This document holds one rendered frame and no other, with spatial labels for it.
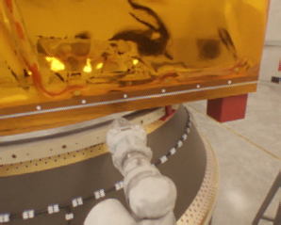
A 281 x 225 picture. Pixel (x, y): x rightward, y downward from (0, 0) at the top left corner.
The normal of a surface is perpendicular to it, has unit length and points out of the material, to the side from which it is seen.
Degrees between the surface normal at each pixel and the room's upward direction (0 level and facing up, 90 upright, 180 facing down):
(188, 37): 91
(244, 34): 91
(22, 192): 62
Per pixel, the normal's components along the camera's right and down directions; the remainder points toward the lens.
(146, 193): -0.12, -0.89
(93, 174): 0.37, -0.17
